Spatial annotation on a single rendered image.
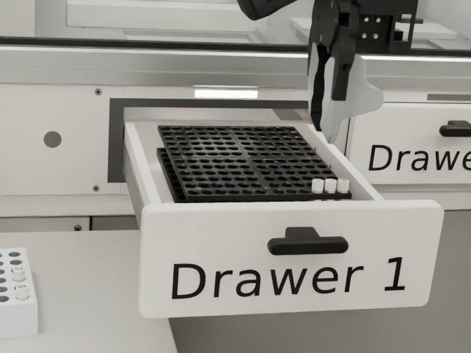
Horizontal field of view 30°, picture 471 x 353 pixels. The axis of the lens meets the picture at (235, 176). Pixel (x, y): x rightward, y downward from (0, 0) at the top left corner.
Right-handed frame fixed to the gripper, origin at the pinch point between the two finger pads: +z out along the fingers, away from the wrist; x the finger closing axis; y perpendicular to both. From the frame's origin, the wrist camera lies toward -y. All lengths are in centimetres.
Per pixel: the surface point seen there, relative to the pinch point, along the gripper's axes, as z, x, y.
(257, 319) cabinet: 37.7, 24.2, 2.9
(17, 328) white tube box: 20.2, -3.7, -30.2
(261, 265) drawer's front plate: 10.2, -10.9, -7.9
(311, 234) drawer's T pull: 6.2, -12.9, -4.0
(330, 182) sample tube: 6.1, -0.6, 1.8
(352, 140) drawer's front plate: 9.3, 21.2, 12.5
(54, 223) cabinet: 21.9, 24.3, -25.8
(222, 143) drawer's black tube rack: 7.6, 15.0, -6.4
